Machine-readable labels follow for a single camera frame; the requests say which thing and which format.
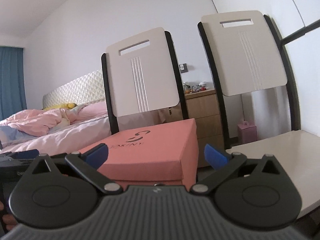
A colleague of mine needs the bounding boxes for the pink pillow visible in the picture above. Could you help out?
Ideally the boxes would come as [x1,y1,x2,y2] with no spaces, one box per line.
[71,102,109,123]

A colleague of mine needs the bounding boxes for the yellow plush toy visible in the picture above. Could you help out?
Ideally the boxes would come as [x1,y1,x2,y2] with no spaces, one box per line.
[44,102,77,111]

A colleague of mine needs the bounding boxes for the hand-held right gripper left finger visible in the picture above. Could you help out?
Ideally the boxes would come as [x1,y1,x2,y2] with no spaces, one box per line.
[30,143,123,195]

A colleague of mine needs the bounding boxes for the cream quilted headboard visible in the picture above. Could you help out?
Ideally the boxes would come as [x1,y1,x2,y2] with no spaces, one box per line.
[42,69,107,110]

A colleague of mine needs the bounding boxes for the crumpled pink blanket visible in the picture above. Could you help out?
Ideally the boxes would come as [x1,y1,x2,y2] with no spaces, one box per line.
[0,109,75,137]

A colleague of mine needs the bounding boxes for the cluster of small bottles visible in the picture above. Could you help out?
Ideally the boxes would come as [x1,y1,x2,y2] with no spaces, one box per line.
[182,81,209,94]

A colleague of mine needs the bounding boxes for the pink cardboard box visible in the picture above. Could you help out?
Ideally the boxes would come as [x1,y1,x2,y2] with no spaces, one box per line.
[114,179,185,187]

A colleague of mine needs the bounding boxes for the pale pink bed duvet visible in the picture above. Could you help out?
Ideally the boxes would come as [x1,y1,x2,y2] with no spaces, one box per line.
[0,116,112,155]

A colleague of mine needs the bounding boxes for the blue curtain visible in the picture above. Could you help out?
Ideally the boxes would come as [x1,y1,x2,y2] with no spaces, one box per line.
[0,45,27,122]

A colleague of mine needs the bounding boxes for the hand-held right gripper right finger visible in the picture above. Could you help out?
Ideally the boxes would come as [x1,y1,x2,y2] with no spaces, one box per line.
[190,144,283,195]

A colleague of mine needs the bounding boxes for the cream chair with black frame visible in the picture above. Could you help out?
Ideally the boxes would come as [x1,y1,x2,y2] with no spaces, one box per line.
[101,27,189,137]
[197,10,320,220]

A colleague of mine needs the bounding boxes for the wooden nightstand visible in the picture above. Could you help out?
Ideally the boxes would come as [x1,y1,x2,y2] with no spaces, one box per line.
[157,89,225,168]

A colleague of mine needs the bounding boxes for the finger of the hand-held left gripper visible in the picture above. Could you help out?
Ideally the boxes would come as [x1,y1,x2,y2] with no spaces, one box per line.
[10,149,40,161]

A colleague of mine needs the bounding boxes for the black horizontal bar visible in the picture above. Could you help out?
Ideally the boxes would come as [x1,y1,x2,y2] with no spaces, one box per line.
[281,21,320,44]

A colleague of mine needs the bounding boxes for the small pink gift box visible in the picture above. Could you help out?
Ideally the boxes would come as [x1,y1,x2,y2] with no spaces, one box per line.
[237,120,257,144]

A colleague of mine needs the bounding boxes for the person's left hand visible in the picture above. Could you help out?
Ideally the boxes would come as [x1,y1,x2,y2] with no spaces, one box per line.
[0,199,17,232]

